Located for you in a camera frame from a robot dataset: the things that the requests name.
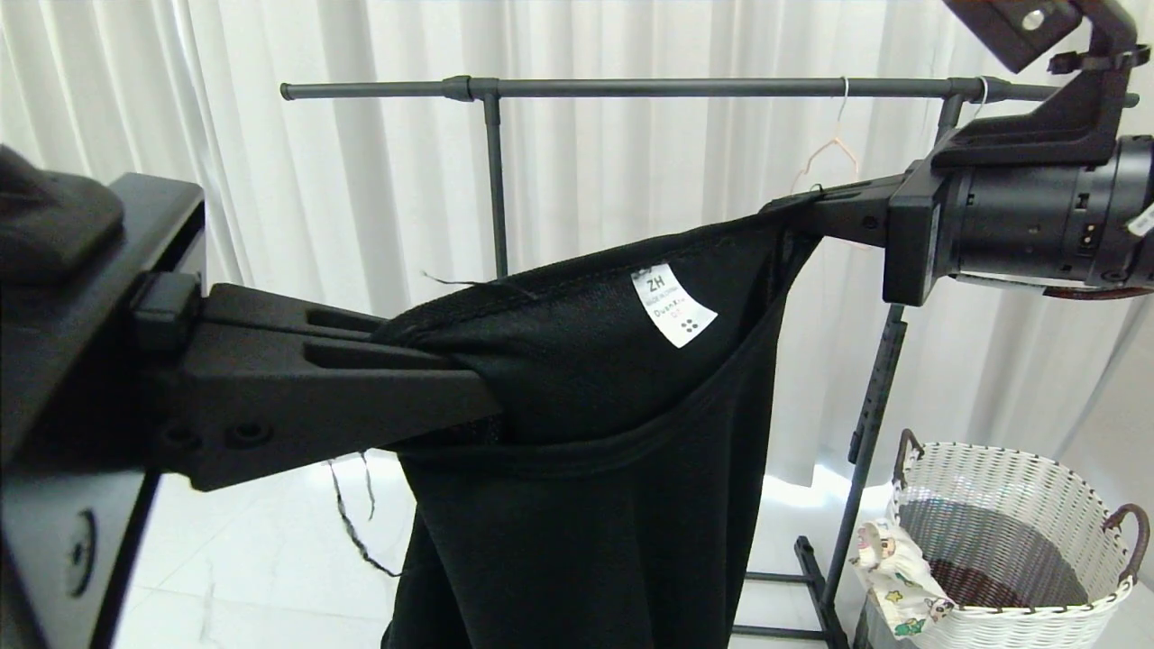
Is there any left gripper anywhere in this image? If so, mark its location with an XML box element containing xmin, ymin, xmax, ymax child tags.
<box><xmin>0</xmin><ymin>173</ymin><xmax>503</xmax><ymax>649</ymax></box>

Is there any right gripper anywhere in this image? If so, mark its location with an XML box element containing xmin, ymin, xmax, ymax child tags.
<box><xmin>882</xmin><ymin>135</ymin><xmax>1154</xmax><ymax>307</ymax></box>

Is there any black garment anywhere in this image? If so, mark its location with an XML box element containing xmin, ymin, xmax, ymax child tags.
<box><xmin>325</xmin><ymin>212</ymin><xmax>823</xmax><ymax>649</ymax></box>

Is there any white laundry basket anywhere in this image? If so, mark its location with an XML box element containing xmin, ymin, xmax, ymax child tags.
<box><xmin>888</xmin><ymin>428</ymin><xmax>1153</xmax><ymax>649</ymax></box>

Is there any black clothes rack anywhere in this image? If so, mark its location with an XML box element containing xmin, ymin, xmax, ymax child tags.
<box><xmin>279</xmin><ymin>75</ymin><xmax>1141</xmax><ymax>649</ymax></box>

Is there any cream printed garment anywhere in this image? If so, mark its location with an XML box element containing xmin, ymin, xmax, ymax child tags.
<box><xmin>852</xmin><ymin>518</ymin><xmax>955</xmax><ymax>639</ymax></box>

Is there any white curtain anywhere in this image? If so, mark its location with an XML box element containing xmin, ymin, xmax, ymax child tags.
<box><xmin>0</xmin><ymin>0</ymin><xmax>1154</xmax><ymax>488</ymax></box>

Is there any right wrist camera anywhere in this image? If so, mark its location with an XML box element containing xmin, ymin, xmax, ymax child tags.
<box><xmin>933</xmin><ymin>0</ymin><xmax>1150</xmax><ymax>172</ymax></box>

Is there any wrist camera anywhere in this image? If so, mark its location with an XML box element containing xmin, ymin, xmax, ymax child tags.
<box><xmin>0</xmin><ymin>144</ymin><xmax>124</xmax><ymax>289</ymax></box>
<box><xmin>933</xmin><ymin>0</ymin><xmax>1150</xmax><ymax>172</ymax></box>

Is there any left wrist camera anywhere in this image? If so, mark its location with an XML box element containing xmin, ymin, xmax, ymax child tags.
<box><xmin>0</xmin><ymin>144</ymin><xmax>124</xmax><ymax>289</ymax></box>

